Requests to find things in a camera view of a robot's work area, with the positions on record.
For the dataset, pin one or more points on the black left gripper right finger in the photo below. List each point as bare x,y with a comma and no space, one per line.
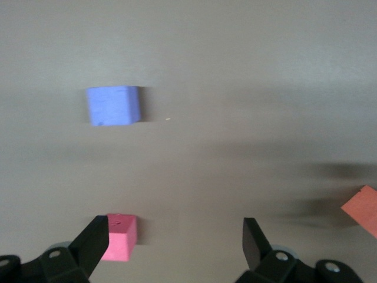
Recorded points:
255,244

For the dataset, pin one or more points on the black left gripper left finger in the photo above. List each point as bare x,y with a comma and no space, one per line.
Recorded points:
88,247

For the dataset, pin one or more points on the orange cube block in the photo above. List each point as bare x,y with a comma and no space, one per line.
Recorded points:
363,209

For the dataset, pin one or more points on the pink cube block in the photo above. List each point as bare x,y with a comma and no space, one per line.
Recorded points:
121,238

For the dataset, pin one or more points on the blue cube block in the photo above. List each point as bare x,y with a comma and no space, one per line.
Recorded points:
112,106

